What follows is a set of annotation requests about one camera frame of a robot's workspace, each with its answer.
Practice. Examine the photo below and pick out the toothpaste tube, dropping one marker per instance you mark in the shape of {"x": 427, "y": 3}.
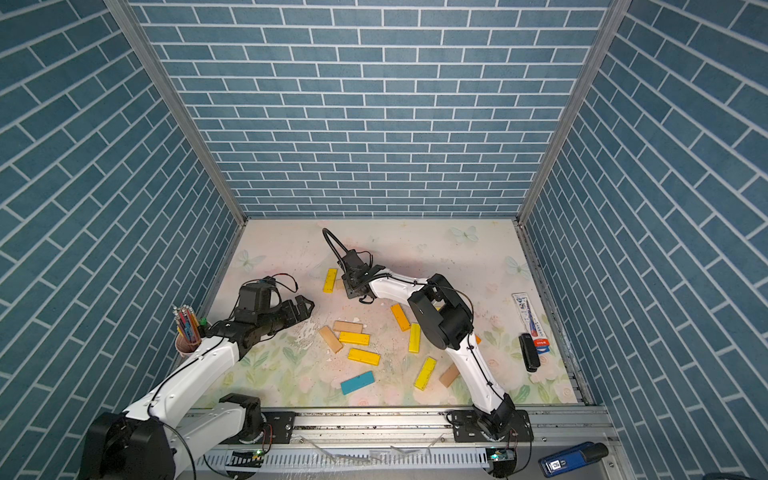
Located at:
{"x": 532, "y": 323}

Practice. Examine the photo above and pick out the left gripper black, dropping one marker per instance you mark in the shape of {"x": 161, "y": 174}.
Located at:
{"x": 292, "y": 316}

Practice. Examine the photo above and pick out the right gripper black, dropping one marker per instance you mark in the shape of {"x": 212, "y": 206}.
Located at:
{"x": 350, "y": 290}

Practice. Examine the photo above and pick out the orange block centre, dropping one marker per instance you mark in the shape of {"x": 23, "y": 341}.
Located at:
{"x": 400, "y": 317}

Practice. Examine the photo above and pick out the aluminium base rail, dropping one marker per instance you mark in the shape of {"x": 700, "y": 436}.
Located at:
{"x": 419, "y": 426}

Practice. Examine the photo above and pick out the black remote device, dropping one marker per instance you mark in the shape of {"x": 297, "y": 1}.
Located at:
{"x": 529, "y": 353}

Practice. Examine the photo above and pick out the yellow block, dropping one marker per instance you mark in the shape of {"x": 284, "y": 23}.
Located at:
{"x": 330, "y": 279}
{"x": 364, "y": 357}
{"x": 425, "y": 373}
{"x": 352, "y": 338}

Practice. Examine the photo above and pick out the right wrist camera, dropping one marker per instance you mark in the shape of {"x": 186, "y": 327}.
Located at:
{"x": 351, "y": 261}

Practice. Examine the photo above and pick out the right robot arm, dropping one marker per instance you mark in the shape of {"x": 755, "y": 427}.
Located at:
{"x": 446, "y": 320}

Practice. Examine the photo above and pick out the teal block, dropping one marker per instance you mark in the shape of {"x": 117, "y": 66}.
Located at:
{"x": 358, "y": 382}

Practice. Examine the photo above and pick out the yellow block vertical centre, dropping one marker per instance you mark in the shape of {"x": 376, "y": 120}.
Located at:
{"x": 414, "y": 338}

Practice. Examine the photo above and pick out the tan wooden block diagonal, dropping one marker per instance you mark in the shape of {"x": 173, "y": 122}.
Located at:
{"x": 330, "y": 338}

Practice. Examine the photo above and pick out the pen holder cup with pens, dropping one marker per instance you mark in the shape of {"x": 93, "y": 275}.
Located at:
{"x": 188, "y": 335}

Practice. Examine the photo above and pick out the blue handheld device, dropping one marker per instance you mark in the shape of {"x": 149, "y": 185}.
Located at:
{"x": 573, "y": 458}

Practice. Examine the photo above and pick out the white cable duct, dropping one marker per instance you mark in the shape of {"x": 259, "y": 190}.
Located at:
{"x": 313, "y": 459}

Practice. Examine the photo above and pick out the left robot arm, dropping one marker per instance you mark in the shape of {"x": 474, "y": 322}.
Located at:
{"x": 149, "y": 440}

